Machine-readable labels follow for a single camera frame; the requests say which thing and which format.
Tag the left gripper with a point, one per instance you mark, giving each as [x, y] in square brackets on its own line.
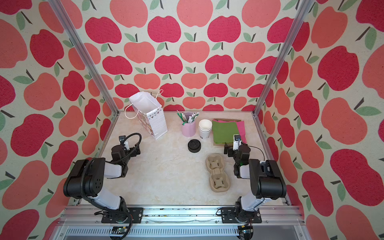
[133, 151]

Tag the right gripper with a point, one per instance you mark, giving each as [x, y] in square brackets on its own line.
[229, 150]

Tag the white patterned gift bag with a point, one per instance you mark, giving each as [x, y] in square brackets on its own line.
[149, 112]

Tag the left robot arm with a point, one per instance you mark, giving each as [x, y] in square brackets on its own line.
[86, 181]

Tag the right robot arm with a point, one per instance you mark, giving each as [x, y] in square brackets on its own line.
[266, 183]

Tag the pink napkin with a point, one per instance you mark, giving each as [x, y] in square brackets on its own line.
[224, 131]

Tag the stack of white paper cups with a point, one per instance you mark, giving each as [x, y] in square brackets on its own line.
[205, 128]

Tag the stack of black lids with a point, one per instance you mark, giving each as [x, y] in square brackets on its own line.
[194, 146]

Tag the pink cup holder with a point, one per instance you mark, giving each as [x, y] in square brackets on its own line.
[188, 130]

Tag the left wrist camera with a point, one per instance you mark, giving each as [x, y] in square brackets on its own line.
[124, 142]

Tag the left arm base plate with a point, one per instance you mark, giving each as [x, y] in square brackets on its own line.
[133, 216]

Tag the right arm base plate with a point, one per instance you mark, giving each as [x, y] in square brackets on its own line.
[233, 216]

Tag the aluminium front rail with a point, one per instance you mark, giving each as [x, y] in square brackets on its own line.
[182, 222]

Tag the left aluminium frame post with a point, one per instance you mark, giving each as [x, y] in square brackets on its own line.
[71, 31]

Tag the aluminium frame post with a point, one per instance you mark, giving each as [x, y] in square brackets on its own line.
[71, 31]
[298, 21]

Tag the right aluminium frame post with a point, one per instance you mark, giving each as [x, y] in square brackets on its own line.
[298, 21]

